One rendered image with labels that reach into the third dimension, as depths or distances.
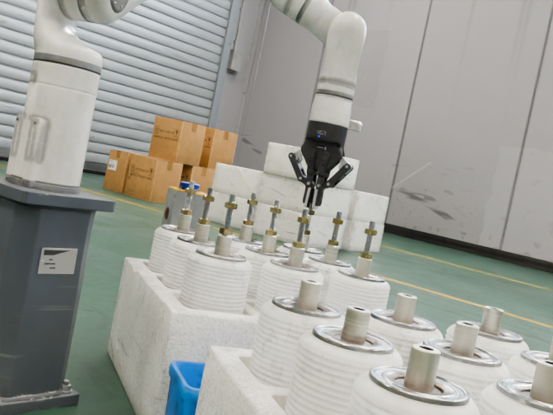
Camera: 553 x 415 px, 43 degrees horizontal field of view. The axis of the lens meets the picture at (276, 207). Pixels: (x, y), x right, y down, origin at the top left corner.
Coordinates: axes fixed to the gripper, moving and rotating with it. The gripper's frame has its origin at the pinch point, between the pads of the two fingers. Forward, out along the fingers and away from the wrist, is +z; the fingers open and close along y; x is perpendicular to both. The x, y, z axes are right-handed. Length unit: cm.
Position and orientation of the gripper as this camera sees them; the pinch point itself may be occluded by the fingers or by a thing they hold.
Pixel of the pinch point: (313, 198)
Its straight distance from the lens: 132.9
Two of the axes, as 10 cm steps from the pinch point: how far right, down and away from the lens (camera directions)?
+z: -2.0, 9.8, 0.5
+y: 9.0, 2.1, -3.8
